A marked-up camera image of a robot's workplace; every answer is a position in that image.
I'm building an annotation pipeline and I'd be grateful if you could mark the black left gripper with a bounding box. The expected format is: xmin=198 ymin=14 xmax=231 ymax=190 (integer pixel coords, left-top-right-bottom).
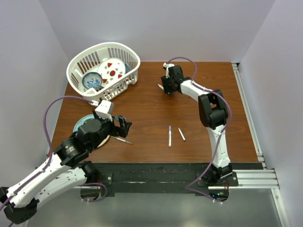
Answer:
xmin=89 ymin=108 xmax=132 ymax=151

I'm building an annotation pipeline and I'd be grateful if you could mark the white purple-tip marker pen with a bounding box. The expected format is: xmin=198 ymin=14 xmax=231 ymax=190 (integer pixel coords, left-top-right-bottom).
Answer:
xmin=168 ymin=125 xmax=172 ymax=148

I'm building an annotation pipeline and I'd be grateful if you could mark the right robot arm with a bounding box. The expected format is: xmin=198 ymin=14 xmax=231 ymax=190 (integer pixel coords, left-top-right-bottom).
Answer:
xmin=161 ymin=63 xmax=232 ymax=186

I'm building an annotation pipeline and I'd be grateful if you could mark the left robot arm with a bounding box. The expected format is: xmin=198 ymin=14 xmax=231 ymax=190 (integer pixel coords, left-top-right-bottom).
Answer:
xmin=0 ymin=116 xmax=132 ymax=225

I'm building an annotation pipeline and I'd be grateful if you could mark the grey green pen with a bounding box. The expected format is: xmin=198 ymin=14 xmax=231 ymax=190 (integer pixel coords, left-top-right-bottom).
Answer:
xmin=110 ymin=136 xmax=133 ymax=145

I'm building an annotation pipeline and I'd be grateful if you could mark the thin white blue-end pen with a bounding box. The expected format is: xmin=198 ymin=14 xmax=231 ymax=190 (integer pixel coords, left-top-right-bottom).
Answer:
xmin=178 ymin=128 xmax=186 ymax=141

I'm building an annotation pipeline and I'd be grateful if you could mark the light blue plate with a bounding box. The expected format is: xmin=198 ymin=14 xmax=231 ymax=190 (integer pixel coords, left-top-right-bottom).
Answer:
xmin=73 ymin=114 xmax=109 ymax=148

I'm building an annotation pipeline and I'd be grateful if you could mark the blue rimmed plate behind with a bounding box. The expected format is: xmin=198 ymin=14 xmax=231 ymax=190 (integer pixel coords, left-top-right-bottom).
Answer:
xmin=125 ymin=62 xmax=133 ymax=74

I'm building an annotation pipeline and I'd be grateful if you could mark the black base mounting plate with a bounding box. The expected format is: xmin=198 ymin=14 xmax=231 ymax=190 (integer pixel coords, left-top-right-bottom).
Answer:
xmin=80 ymin=163 xmax=263 ymax=201

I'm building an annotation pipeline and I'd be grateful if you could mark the blue white patterned bowl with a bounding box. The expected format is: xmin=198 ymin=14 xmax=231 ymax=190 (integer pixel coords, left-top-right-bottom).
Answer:
xmin=82 ymin=72 xmax=103 ymax=90

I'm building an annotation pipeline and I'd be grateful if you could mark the white plastic dish basket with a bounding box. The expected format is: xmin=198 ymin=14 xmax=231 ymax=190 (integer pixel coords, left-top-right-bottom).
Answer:
xmin=66 ymin=42 xmax=141 ymax=101

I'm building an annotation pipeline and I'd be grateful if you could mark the white watermelon pattern plate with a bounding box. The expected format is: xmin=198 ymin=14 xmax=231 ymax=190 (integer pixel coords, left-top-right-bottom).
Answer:
xmin=97 ymin=58 xmax=125 ymax=87

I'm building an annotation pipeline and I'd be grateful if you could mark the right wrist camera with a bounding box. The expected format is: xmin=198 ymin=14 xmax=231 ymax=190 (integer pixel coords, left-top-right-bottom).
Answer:
xmin=163 ymin=62 xmax=175 ymax=78

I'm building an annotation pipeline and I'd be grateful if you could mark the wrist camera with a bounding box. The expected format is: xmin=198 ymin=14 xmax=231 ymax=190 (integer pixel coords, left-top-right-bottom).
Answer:
xmin=94 ymin=100 xmax=115 ymax=121
xmin=163 ymin=62 xmax=175 ymax=78

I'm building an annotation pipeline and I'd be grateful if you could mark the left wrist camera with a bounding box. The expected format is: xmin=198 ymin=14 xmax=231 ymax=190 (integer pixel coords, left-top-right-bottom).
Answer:
xmin=94 ymin=100 xmax=115 ymax=121

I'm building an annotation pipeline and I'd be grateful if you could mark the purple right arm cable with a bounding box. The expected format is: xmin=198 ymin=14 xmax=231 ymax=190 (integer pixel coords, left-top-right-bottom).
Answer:
xmin=165 ymin=56 xmax=234 ymax=204

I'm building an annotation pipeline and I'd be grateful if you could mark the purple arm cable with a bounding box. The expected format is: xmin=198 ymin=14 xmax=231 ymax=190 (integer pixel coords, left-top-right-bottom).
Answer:
xmin=165 ymin=56 xmax=234 ymax=204
xmin=0 ymin=96 xmax=108 ymax=211

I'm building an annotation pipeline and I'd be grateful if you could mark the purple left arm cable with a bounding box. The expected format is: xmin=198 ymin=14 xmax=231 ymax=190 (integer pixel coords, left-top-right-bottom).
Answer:
xmin=0 ymin=96 xmax=108 ymax=211

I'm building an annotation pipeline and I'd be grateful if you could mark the aluminium frame rail right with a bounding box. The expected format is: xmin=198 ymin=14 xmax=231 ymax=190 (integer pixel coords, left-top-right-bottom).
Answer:
xmin=231 ymin=61 xmax=291 ymax=227

